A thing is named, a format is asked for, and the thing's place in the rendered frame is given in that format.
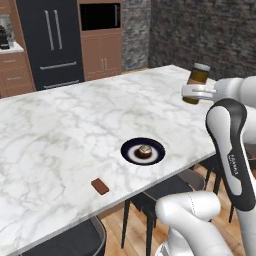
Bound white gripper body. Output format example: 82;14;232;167
181;83;218;101

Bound brown cinnamon bottle white cap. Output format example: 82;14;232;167
182;62;212;105

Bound chocolate cupcake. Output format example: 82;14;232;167
134;144;154;160

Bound dark blue plate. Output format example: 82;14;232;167
120;137;166;167

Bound brown tall cabinet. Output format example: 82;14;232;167
76;0;124;82

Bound brown chocolate bar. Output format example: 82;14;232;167
90;177;111;196

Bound brown counter cabinets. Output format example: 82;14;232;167
0;41;36;99

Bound black microwave oven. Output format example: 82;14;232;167
79;2;122;32

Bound black fridge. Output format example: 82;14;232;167
15;0;86;92

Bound black coffee machine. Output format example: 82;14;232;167
0;24;11;51

